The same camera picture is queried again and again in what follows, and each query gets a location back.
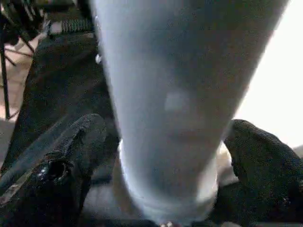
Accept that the white plastic table top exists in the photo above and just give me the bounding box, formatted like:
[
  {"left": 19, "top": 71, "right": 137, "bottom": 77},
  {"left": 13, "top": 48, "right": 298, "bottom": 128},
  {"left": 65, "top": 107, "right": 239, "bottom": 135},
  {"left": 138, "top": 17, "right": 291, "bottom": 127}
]
[{"left": 216, "top": 0, "right": 303, "bottom": 183}]

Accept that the white plastic table leg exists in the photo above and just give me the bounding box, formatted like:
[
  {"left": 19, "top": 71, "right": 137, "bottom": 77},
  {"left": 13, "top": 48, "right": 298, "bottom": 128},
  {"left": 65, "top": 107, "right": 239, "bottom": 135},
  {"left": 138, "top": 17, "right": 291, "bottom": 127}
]
[{"left": 91, "top": 0, "right": 294, "bottom": 224}]

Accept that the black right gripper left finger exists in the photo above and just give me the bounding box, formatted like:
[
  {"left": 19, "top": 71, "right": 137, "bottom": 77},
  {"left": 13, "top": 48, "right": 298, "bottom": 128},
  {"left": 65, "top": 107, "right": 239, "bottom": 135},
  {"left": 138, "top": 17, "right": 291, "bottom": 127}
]
[{"left": 0, "top": 113, "right": 109, "bottom": 227}]

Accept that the black folding stand frame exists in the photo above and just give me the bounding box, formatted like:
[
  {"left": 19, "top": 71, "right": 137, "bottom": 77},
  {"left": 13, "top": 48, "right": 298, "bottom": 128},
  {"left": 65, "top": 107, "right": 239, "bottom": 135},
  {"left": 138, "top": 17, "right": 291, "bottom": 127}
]
[{"left": 0, "top": 0, "right": 52, "bottom": 119}]

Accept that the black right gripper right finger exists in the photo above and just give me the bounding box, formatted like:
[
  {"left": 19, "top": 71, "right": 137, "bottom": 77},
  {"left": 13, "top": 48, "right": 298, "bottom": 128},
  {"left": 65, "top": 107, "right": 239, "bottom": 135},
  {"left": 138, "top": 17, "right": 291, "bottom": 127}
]
[{"left": 217, "top": 119, "right": 303, "bottom": 224}]

